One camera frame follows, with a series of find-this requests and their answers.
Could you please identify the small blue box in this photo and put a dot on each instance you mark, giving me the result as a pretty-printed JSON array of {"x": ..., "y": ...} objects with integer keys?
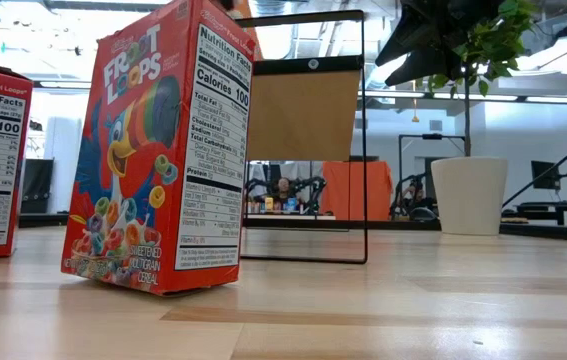
[{"x": 291, "y": 203}]

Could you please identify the black background robot arm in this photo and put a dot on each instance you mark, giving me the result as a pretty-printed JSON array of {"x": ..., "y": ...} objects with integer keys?
[{"x": 413, "y": 197}]

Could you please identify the wooden shelf with black legs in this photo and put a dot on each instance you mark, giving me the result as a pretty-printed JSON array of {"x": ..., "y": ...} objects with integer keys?
[{"x": 303, "y": 115}]

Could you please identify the black monitor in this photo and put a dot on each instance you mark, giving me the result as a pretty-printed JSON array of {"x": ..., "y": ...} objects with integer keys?
[{"x": 543, "y": 175}]

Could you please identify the long ceiling light strip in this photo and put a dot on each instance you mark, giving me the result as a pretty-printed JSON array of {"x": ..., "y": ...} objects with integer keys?
[{"x": 553, "y": 99}]

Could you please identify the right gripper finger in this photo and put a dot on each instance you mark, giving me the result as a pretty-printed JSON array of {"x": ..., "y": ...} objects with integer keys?
[
  {"x": 405, "y": 37},
  {"x": 433, "y": 67}
]

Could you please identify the black metal gantry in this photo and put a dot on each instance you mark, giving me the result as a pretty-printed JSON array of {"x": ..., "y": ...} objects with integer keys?
[{"x": 433, "y": 136}]

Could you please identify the yellow hanging tag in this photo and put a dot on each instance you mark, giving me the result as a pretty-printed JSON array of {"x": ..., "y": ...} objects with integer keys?
[{"x": 414, "y": 117}]

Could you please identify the green leafy plant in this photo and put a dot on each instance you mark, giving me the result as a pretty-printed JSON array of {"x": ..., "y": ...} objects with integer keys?
[{"x": 500, "y": 55}]

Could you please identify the seated person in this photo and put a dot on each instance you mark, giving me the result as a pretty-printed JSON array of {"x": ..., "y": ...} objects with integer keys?
[{"x": 283, "y": 192}]

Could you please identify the black desk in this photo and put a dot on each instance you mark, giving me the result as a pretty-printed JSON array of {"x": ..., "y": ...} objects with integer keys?
[{"x": 553, "y": 207}]

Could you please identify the black diagonal strut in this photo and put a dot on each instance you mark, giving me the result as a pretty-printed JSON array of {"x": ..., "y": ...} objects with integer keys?
[{"x": 553, "y": 168}]

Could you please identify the small yellow box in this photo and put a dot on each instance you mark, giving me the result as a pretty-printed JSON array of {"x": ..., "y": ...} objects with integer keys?
[{"x": 269, "y": 203}]

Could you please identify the white plant pot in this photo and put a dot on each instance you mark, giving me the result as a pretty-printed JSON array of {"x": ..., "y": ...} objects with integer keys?
[{"x": 468, "y": 195}]

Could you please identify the orange cloth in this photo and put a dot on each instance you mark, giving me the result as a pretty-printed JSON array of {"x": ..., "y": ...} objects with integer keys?
[{"x": 358, "y": 192}]

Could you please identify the orange cereal box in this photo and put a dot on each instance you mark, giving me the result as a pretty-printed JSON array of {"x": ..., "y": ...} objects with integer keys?
[{"x": 250, "y": 35}]

